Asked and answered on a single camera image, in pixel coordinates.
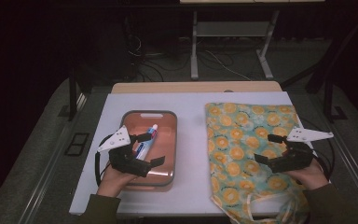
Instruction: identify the grey metal stand frame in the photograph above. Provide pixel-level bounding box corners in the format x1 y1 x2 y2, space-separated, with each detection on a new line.
189 9 281 81

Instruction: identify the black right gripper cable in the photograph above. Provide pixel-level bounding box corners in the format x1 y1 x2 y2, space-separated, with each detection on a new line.
300 118 337 183

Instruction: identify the white and blue toothpaste tube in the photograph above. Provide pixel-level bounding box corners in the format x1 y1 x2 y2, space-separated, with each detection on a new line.
134 123 158 161

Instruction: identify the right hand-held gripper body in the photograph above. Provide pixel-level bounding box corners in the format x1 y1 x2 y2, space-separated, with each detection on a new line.
268 126 335 175

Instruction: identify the tangle of floor cables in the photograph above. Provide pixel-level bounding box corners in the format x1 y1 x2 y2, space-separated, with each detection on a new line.
127 34 255 82

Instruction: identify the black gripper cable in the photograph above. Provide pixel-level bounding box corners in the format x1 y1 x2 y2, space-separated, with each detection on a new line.
300 118 337 183
94 133 114 187

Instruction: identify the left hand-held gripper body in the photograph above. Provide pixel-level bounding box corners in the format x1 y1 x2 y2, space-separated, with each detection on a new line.
97 124 153 178

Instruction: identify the person's left hand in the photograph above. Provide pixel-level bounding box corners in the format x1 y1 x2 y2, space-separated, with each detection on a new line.
96 161 138 198

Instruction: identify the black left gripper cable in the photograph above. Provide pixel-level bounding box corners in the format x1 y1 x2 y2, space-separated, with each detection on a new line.
94 133 114 187

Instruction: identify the person's right hand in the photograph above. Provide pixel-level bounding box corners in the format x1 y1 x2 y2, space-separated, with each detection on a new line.
287 158 330 191

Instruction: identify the orange-print drawstring bag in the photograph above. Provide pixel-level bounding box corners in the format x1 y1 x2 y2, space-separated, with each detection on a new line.
204 102 311 224

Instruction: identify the black metal stand post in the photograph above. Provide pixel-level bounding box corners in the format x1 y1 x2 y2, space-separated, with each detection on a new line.
322 74 349 123

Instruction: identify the orange bin with grey rim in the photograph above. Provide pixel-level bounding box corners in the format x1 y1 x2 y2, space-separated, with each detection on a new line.
117 109 179 192

